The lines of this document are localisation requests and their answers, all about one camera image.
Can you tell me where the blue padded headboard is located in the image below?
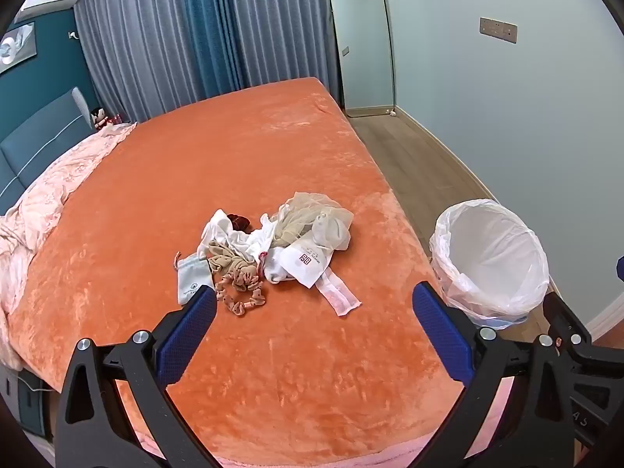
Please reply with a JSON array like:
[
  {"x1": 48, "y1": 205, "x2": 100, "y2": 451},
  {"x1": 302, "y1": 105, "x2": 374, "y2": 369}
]
[{"x1": 0, "y1": 87, "x2": 97, "y2": 216}]

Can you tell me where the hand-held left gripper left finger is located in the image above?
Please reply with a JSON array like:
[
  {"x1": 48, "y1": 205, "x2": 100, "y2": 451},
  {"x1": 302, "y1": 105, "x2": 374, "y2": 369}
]
[{"x1": 55, "y1": 284, "x2": 220, "y2": 468}]

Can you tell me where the blue curtain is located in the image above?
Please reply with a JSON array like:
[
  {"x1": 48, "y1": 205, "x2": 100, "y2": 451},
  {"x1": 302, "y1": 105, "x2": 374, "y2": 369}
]
[{"x1": 179, "y1": 0, "x2": 247, "y2": 96}]

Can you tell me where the beige cloth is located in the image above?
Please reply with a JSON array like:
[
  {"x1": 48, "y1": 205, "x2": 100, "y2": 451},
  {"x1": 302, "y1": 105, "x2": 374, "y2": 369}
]
[{"x1": 209, "y1": 242, "x2": 257, "y2": 274}]

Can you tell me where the small doll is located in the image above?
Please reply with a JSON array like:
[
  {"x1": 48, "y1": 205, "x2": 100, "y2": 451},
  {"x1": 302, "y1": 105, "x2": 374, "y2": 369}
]
[{"x1": 90, "y1": 107, "x2": 122, "y2": 130}]

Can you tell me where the pink dotted scrunchie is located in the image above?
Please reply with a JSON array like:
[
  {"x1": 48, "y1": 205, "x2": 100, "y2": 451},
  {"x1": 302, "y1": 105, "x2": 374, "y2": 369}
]
[{"x1": 214, "y1": 268, "x2": 268, "y2": 317}]

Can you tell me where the framed wall picture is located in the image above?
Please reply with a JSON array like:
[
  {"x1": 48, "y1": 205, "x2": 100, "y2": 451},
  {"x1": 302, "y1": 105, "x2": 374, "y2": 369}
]
[{"x1": 0, "y1": 22, "x2": 38, "y2": 77}]

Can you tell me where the beige mesh bag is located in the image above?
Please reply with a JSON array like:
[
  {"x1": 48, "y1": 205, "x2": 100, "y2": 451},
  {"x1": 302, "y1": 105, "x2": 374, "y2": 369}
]
[{"x1": 272, "y1": 192, "x2": 354, "y2": 253}]

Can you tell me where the pink bed sheet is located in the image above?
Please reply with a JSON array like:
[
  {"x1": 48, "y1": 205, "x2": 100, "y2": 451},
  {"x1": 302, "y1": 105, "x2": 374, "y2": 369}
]
[{"x1": 131, "y1": 375, "x2": 518, "y2": 468}]

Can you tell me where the white glove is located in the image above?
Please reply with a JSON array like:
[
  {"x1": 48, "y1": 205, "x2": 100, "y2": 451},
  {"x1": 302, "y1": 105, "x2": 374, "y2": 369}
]
[{"x1": 197, "y1": 209, "x2": 245, "y2": 259}]

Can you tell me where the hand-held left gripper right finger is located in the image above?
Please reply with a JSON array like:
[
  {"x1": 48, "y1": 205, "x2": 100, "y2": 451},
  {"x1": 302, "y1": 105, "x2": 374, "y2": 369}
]
[{"x1": 412, "y1": 281, "x2": 577, "y2": 468}]

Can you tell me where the white air conditioner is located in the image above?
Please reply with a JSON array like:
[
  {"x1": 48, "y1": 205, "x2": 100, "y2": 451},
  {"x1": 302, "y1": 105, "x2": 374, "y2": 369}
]
[{"x1": 14, "y1": 0, "x2": 82, "y2": 24}]

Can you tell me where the pink and white plastic wrapper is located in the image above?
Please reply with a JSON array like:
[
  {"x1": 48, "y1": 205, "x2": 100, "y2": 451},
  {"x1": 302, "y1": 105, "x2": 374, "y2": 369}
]
[{"x1": 314, "y1": 273, "x2": 362, "y2": 317}]

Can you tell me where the dark grey bed base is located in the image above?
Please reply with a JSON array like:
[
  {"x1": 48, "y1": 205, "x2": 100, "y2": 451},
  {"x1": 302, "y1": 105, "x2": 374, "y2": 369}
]
[{"x1": 0, "y1": 361, "x2": 55, "y2": 442}]

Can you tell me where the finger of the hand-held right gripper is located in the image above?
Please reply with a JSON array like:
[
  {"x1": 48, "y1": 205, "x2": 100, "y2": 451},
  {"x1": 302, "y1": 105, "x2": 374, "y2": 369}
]
[{"x1": 543, "y1": 292, "x2": 592, "y2": 356}]

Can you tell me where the pink floral quilt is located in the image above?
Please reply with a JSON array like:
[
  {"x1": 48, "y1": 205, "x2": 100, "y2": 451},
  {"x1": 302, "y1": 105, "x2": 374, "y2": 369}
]
[{"x1": 0, "y1": 122, "x2": 138, "y2": 366}]

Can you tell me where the standing mirror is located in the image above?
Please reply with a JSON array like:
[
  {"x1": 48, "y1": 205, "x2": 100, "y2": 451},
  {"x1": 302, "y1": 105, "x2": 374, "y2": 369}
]
[{"x1": 328, "y1": 0, "x2": 397, "y2": 118}]

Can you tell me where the wall socket panel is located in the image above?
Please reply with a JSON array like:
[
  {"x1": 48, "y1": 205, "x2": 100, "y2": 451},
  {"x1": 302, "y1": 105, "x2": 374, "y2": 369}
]
[{"x1": 479, "y1": 17, "x2": 518, "y2": 43}]

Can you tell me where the orange plush blanket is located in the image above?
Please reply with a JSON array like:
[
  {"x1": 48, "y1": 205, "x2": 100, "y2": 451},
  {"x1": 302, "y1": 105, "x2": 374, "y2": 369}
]
[{"x1": 7, "y1": 77, "x2": 488, "y2": 454}]

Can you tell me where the white labelled packet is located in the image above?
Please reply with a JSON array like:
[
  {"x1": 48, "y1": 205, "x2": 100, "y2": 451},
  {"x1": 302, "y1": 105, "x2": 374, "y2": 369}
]
[{"x1": 282, "y1": 241, "x2": 338, "y2": 289}]

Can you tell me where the grey curtain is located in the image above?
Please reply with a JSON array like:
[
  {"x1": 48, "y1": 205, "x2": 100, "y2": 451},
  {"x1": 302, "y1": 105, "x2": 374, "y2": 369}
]
[
  {"x1": 77, "y1": 0, "x2": 197, "y2": 124},
  {"x1": 228, "y1": 0, "x2": 342, "y2": 89}
]

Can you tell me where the trash bin with white liner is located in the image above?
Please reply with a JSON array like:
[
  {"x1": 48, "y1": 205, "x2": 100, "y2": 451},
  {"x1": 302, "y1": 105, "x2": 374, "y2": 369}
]
[{"x1": 430, "y1": 199, "x2": 551, "y2": 330}]

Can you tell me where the small white drawstring pouch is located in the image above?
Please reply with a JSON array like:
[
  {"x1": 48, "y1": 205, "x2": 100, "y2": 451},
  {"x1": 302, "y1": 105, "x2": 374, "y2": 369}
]
[{"x1": 175, "y1": 252, "x2": 215, "y2": 307}]

